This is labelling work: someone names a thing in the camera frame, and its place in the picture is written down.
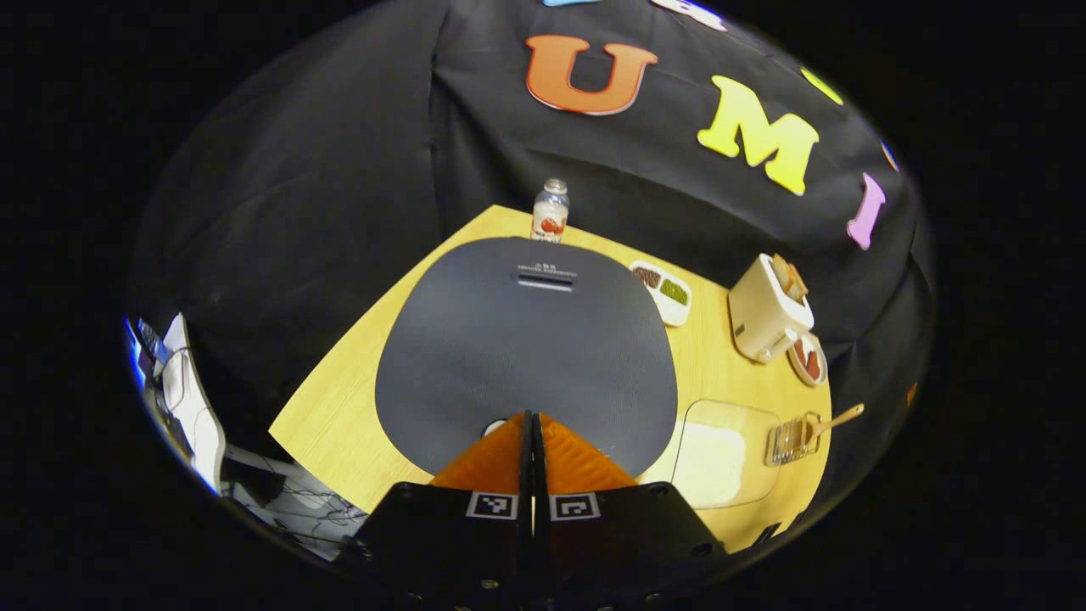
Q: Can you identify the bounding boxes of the black keyboard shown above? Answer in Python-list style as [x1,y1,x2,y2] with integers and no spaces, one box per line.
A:
[136,319,171,367]

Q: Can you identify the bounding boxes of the small plate with red food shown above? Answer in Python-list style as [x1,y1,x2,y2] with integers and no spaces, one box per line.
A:
[787,332,829,388]

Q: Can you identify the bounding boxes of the black backdrop cloth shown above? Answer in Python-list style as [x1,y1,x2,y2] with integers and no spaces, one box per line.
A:
[127,0,934,510]

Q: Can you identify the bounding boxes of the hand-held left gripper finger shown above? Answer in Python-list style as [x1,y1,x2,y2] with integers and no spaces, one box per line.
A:
[533,411,731,611]
[339,411,535,611]

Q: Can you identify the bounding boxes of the dark grey rice cooker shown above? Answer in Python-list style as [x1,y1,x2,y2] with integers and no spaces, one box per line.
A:
[375,237,680,479]

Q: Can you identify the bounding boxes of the white toaster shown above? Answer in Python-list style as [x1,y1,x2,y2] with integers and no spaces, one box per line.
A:
[727,252,815,365]

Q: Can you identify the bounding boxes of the white divided bean dish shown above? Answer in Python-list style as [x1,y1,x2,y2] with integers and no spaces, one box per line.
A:
[629,260,693,328]

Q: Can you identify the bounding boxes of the clear chopstick holder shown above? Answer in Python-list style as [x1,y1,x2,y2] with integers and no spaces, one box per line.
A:
[764,412,822,468]

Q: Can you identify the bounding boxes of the clear container of rice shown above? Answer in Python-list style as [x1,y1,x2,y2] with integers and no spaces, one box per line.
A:
[641,399,783,510]

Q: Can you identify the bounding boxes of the small clear red-label bottle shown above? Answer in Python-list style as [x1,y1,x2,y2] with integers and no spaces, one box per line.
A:
[531,177,570,244]

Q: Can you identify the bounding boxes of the white side table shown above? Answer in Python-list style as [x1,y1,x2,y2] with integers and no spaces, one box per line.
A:
[136,312,228,497]

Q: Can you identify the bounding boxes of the tangle of black cables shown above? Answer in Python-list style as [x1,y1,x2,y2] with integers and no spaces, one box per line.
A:
[222,446,367,561]

